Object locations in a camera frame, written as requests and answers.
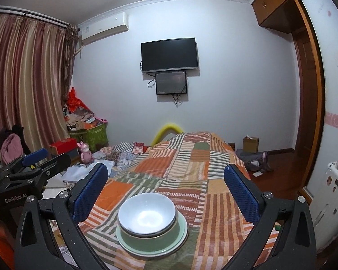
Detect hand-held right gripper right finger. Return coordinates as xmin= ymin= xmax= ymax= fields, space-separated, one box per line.
xmin=222 ymin=163 xmax=317 ymax=270

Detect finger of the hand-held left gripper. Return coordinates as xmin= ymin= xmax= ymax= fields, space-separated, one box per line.
xmin=0 ymin=148 xmax=49 ymax=175
xmin=6 ymin=154 xmax=71 ymax=187

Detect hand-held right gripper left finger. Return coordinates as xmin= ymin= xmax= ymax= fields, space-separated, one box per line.
xmin=15 ymin=163 xmax=109 ymax=270

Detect white bowl with dark spots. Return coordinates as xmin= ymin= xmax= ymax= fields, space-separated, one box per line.
xmin=118 ymin=193 xmax=176 ymax=235

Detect green bowl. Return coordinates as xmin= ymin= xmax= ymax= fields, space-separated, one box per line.
xmin=121 ymin=214 xmax=184 ymax=246

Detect green plate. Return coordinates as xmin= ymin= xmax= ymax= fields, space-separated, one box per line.
xmin=116 ymin=214 xmax=189 ymax=258

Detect dark box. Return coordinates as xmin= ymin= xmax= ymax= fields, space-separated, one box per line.
xmin=65 ymin=148 xmax=81 ymax=162

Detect red box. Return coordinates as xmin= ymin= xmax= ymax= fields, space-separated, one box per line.
xmin=50 ymin=138 xmax=79 ymax=156

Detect white cloth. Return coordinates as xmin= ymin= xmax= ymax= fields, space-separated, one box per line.
xmin=62 ymin=160 xmax=116 ymax=183

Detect pink clothing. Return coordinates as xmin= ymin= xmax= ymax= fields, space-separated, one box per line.
xmin=1 ymin=133 xmax=24 ymax=165

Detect black clothing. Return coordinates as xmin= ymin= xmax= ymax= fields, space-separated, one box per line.
xmin=0 ymin=124 xmax=31 ymax=154

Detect pink plush toy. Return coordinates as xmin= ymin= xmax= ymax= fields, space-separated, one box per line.
xmin=77 ymin=141 xmax=95 ymax=164

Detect grey purple bag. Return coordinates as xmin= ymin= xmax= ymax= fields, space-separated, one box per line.
xmin=236 ymin=150 xmax=274 ymax=173

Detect green storage box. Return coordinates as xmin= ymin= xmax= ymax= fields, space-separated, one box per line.
xmin=70 ymin=122 xmax=109 ymax=152

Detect brown cardboard box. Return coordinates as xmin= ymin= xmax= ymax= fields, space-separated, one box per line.
xmin=243 ymin=136 xmax=260 ymax=154

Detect floral checked patchwork quilt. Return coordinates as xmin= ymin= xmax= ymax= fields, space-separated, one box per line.
xmin=91 ymin=141 xmax=150 ymax=164

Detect striped patchwork blanket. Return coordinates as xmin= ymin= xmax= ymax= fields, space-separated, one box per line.
xmin=49 ymin=131 xmax=283 ymax=270

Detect red plastic bag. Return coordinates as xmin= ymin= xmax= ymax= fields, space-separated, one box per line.
xmin=66 ymin=87 xmax=83 ymax=110

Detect striped pink beige curtain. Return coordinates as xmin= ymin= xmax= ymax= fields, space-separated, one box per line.
xmin=0 ymin=14 xmax=74 ymax=158

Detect white suitcase with stickers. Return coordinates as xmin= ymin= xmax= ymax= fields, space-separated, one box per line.
xmin=308 ymin=162 xmax=338 ymax=252

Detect yellow foam tube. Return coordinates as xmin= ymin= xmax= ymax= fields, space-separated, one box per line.
xmin=153 ymin=123 xmax=185 ymax=147

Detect brown patterned curtain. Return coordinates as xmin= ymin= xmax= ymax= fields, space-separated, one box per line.
xmin=63 ymin=24 xmax=79 ymax=110

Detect wooden door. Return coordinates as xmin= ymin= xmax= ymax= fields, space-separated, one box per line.
xmin=294 ymin=35 xmax=316 ymax=158

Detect small black monitor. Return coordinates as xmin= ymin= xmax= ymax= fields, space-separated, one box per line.
xmin=155 ymin=71 xmax=188 ymax=95

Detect white wardrobe pink hearts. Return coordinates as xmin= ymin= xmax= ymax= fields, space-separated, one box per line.
xmin=300 ymin=0 xmax=338 ymax=203

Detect white air conditioner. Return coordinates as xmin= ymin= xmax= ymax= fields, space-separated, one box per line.
xmin=79 ymin=12 xmax=129 ymax=45

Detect wooden overhead cabinet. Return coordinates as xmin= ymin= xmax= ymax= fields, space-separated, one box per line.
xmin=251 ymin=0 xmax=313 ymax=34

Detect wooden door frame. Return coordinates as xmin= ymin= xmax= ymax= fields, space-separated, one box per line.
xmin=291 ymin=0 xmax=326 ymax=200

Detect curtain rail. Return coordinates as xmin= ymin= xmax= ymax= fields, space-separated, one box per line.
xmin=0 ymin=6 xmax=69 ymax=29

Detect black wall television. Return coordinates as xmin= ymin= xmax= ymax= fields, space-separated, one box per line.
xmin=141 ymin=37 xmax=199 ymax=74

